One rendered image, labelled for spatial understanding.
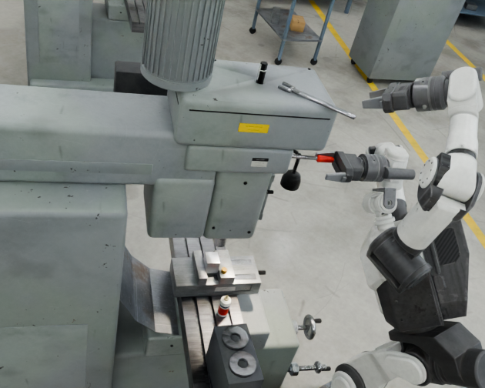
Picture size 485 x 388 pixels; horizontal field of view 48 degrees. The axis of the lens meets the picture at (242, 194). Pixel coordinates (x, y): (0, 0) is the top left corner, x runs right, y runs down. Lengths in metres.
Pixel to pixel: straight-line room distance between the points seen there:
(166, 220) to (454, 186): 0.89
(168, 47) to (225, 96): 0.21
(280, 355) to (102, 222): 1.16
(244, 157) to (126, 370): 1.11
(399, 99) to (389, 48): 4.78
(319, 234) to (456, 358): 2.51
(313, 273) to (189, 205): 2.15
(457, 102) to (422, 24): 4.94
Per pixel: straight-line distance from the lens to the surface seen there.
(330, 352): 3.42
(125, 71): 1.92
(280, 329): 2.46
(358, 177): 1.72
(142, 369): 2.37
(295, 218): 4.14
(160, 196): 1.70
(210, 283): 2.18
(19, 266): 1.75
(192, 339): 2.10
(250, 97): 1.55
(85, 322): 1.96
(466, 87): 1.44
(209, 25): 1.44
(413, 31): 6.33
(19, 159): 1.62
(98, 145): 1.58
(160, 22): 1.45
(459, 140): 1.36
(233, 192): 1.75
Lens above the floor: 2.64
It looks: 39 degrees down
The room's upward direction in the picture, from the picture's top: 15 degrees clockwise
